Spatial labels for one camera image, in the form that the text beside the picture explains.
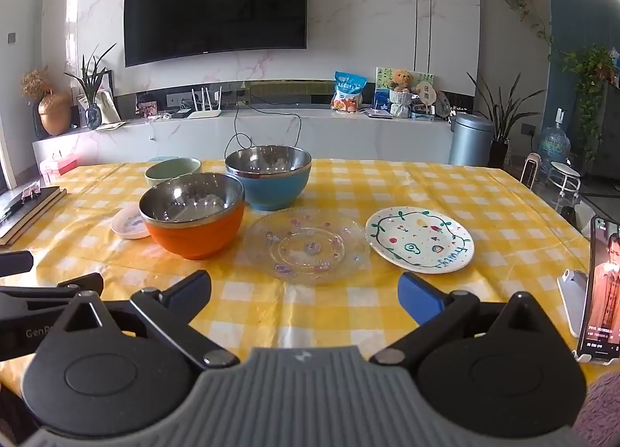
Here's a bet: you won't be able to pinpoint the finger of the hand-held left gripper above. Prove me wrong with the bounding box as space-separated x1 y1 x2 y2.
0 273 105 316
0 251 34 279

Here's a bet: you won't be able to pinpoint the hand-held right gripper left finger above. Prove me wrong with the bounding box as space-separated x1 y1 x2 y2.
58 270 240 370

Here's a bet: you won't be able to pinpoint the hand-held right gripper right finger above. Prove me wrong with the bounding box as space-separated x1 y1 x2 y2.
370 272 555 365

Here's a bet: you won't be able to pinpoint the orange steel bowl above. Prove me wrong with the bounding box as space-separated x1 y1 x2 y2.
139 172 245 261

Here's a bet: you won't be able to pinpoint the white painted plate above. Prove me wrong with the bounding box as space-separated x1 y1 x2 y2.
365 206 474 274

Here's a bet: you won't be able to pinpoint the clear glass plate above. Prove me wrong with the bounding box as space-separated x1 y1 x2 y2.
243 210 369 283

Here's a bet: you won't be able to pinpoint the green ceramic bowl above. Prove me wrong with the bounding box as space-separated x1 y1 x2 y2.
144 158 202 187

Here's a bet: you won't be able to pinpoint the blue steel bowl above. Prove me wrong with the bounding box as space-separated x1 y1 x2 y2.
225 146 312 211

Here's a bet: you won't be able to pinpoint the black notebook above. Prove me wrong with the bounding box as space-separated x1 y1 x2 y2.
0 186 69 247

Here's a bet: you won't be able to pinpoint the pink box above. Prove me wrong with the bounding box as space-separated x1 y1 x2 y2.
39 151 79 186

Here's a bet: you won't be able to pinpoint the yellow checked tablecloth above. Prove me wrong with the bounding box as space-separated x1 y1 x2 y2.
0 156 620 380

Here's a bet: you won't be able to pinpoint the white phone stand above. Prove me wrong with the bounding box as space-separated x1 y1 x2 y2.
557 269 620 366

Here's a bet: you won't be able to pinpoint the gold vase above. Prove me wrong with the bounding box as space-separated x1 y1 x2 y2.
38 91 73 137

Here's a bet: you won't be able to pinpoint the grey trash can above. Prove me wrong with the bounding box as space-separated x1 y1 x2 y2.
448 113 496 167

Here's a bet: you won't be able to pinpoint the long-leaved potted plant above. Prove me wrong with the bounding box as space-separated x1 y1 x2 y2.
466 70 529 169

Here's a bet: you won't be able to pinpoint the green plant in blue vase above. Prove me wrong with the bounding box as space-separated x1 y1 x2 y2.
64 43 118 131

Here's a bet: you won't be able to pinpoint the white router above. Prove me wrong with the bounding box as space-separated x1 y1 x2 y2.
188 86 224 119

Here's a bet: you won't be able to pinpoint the white marble console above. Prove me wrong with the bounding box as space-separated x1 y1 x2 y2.
31 105 485 172

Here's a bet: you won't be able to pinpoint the white paper bag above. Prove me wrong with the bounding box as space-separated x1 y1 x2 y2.
94 89 122 126

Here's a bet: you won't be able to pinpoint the dried flowers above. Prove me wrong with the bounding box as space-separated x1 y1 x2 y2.
19 67 52 101

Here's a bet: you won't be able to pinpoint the smartphone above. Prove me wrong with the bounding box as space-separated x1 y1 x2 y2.
576 215 620 361

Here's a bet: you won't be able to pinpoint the white stool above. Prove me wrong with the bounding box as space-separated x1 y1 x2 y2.
546 161 582 208

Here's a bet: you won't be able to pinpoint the round hand fan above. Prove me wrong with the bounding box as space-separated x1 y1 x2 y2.
421 80 439 113

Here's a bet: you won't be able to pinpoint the blue water bottle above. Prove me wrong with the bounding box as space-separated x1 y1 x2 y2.
539 108 571 162

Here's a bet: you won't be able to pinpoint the teddy bear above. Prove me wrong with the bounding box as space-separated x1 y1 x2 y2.
386 69 415 119

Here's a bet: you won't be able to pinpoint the blue snack bag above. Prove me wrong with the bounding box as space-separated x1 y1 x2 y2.
331 71 364 113

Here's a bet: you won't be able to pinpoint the person's purple fleece clothing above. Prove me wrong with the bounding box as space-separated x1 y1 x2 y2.
574 374 620 447

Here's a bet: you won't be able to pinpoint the green painted canvas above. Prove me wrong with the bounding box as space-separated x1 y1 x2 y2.
374 67 435 111

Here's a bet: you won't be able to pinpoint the black television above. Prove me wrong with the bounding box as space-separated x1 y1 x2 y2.
123 0 309 67

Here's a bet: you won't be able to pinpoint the leafy green shelf plant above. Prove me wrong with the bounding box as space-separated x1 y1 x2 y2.
562 45 620 162

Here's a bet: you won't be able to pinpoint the black cable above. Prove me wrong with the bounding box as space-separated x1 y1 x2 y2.
229 98 303 157

